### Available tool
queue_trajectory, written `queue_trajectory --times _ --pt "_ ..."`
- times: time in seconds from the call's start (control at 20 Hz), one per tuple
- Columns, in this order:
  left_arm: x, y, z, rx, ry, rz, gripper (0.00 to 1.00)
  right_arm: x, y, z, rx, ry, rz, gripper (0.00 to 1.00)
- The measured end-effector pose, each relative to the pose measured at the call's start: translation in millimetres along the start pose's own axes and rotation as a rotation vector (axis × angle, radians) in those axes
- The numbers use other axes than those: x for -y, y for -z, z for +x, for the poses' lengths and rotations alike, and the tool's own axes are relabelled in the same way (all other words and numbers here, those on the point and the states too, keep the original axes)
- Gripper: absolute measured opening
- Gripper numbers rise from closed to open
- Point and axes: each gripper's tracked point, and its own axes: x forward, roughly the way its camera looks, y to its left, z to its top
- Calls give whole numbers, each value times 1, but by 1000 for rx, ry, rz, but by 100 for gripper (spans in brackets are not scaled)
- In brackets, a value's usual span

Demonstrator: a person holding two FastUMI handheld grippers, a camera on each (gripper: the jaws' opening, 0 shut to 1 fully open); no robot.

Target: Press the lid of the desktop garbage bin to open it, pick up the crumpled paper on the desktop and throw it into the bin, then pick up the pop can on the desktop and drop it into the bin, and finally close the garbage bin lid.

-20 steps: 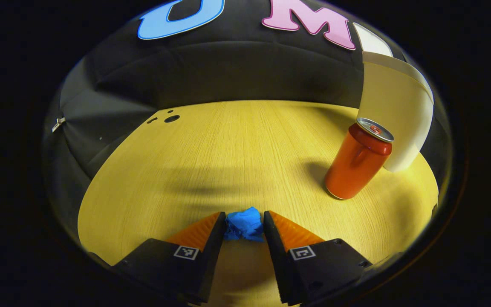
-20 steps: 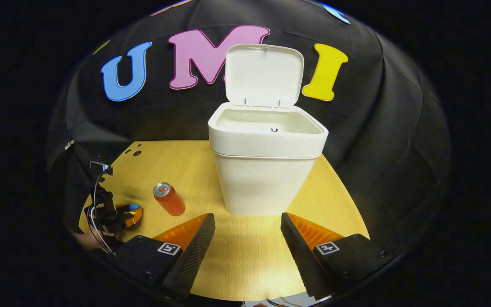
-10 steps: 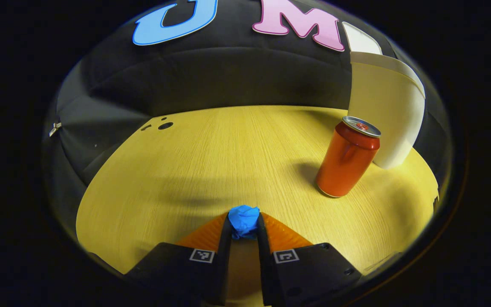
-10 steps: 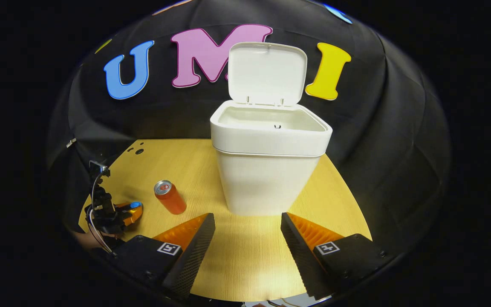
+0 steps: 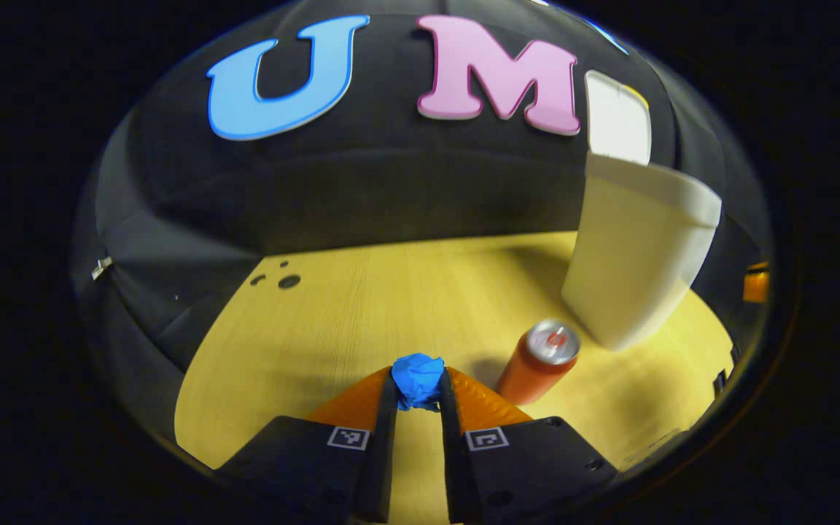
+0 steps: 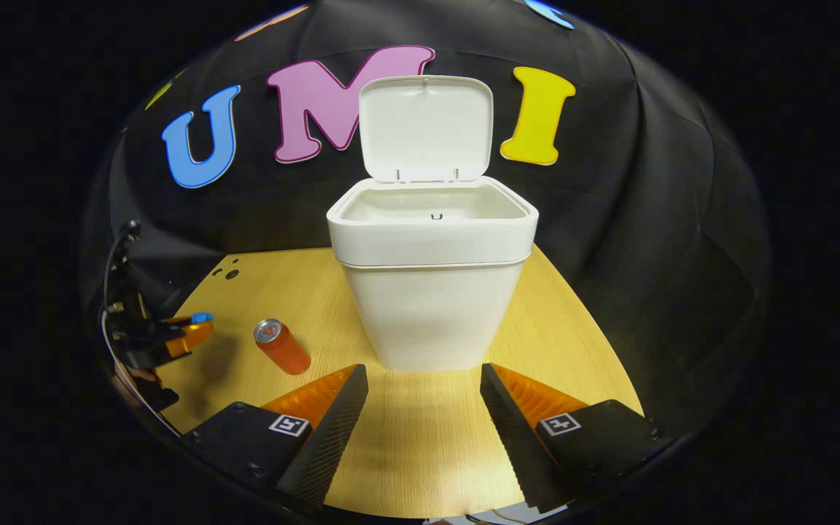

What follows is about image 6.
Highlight black backdrop cloth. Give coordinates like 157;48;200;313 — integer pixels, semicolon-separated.
81;0;771;475

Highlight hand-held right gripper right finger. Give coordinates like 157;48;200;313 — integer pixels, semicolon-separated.
480;362;673;514

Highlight white desktop garbage bin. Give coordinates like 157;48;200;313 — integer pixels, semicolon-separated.
326;74;540;373

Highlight orange pop can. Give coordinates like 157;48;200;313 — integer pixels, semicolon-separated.
253;318;312;376

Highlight wooden desktop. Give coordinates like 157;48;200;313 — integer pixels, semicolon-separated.
157;244;645;520

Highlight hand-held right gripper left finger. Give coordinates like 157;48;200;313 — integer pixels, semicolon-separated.
183;363;370;511

